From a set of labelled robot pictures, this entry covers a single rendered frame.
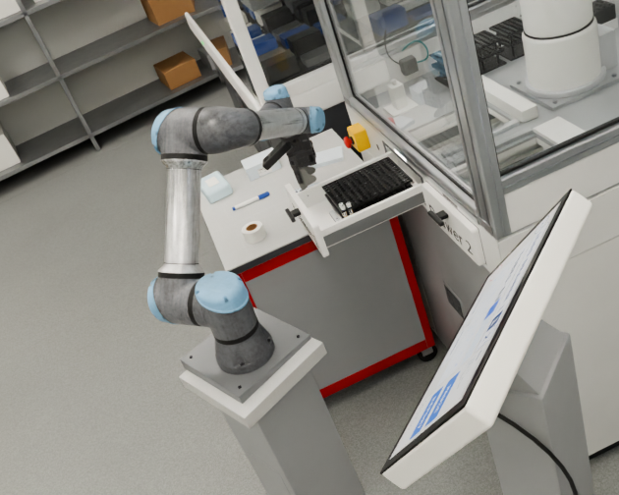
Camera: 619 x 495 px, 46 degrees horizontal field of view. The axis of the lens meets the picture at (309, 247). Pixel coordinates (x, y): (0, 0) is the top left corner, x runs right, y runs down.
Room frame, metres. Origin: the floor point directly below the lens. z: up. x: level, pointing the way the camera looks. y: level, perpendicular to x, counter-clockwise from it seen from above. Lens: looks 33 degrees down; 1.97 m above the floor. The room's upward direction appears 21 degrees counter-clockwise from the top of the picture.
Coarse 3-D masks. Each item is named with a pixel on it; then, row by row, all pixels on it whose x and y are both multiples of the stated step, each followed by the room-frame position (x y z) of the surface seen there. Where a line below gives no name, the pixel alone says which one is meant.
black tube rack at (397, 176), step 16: (384, 160) 1.94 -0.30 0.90; (352, 176) 1.92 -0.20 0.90; (368, 176) 1.88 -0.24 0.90; (384, 176) 1.85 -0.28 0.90; (400, 176) 1.82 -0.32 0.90; (336, 192) 1.86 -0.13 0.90; (352, 192) 1.83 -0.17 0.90; (368, 192) 1.84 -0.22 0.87; (384, 192) 1.77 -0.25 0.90; (336, 208) 1.83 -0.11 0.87; (352, 208) 1.80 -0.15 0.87
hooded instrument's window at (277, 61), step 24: (192, 0) 3.72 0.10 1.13; (216, 0) 2.72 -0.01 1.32; (240, 0) 2.67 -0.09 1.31; (264, 0) 2.67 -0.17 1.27; (288, 0) 2.68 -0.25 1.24; (312, 0) 2.69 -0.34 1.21; (216, 24) 3.03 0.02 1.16; (264, 24) 2.67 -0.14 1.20; (288, 24) 2.68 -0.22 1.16; (312, 24) 2.69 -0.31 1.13; (216, 48) 3.45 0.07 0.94; (264, 48) 2.67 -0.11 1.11; (288, 48) 2.68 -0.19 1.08; (312, 48) 2.69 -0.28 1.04; (240, 72) 2.86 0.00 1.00; (264, 72) 2.66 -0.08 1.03; (288, 72) 2.67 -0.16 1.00; (312, 72) 2.68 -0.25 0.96
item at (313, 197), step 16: (368, 160) 1.98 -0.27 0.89; (400, 160) 1.96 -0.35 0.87; (336, 176) 1.97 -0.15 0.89; (416, 176) 1.85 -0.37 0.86; (304, 192) 1.95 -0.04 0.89; (320, 192) 1.96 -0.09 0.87; (400, 192) 1.74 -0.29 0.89; (416, 192) 1.74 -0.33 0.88; (320, 208) 1.92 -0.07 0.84; (368, 208) 1.73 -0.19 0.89; (384, 208) 1.73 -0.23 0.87; (400, 208) 1.73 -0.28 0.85; (320, 224) 1.83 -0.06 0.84; (336, 224) 1.71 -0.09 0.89; (352, 224) 1.72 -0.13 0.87; (368, 224) 1.72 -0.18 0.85; (336, 240) 1.71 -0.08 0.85
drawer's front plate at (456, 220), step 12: (432, 192) 1.63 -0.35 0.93; (432, 204) 1.64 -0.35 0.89; (444, 204) 1.56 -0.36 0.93; (456, 216) 1.49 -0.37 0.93; (444, 228) 1.59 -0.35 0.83; (456, 228) 1.51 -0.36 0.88; (468, 228) 1.43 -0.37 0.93; (456, 240) 1.53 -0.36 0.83; (468, 240) 1.44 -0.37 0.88; (468, 252) 1.46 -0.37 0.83; (480, 252) 1.41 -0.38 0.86; (480, 264) 1.41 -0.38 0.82
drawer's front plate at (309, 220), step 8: (288, 184) 1.97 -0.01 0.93; (288, 192) 1.94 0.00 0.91; (296, 192) 1.90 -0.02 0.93; (296, 200) 1.85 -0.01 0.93; (304, 208) 1.80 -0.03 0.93; (304, 216) 1.78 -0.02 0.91; (312, 224) 1.70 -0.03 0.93; (312, 232) 1.72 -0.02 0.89; (320, 232) 1.69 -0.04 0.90; (312, 240) 1.79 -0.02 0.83; (320, 240) 1.69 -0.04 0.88; (320, 248) 1.69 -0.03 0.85
